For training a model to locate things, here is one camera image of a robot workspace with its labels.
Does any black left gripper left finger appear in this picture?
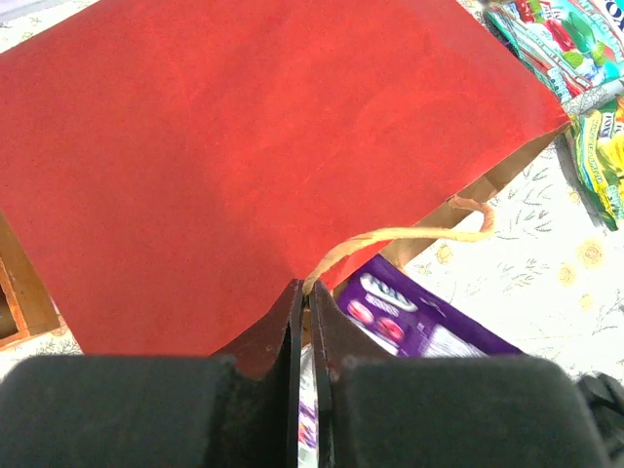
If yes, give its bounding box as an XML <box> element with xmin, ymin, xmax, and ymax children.
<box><xmin>1</xmin><ymin>280</ymin><xmax>303</xmax><ymax>467</ymax></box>

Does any teal Fox's mint candy bag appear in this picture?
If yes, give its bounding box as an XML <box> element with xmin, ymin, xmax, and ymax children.
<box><xmin>484</xmin><ymin>0</ymin><xmax>623</xmax><ymax>103</ymax></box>

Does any red brown paper bag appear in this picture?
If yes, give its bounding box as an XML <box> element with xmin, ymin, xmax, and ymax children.
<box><xmin>0</xmin><ymin>0</ymin><xmax>571</xmax><ymax>356</ymax></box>

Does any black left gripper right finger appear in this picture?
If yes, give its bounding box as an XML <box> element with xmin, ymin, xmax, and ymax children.
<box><xmin>306</xmin><ymin>283</ymin><xmax>611</xmax><ymax>467</ymax></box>

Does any wooden tray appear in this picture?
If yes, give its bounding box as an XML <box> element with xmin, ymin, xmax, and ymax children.
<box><xmin>1</xmin><ymin>213</ymin><xmax>60</xmax><ymax>351</ymax></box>

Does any green yellow candy bag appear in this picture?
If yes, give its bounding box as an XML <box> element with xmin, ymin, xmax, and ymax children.
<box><xmin>566</xmin><ymin>95</ymin><xmax>623</xmax><ymax>231</ymax></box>

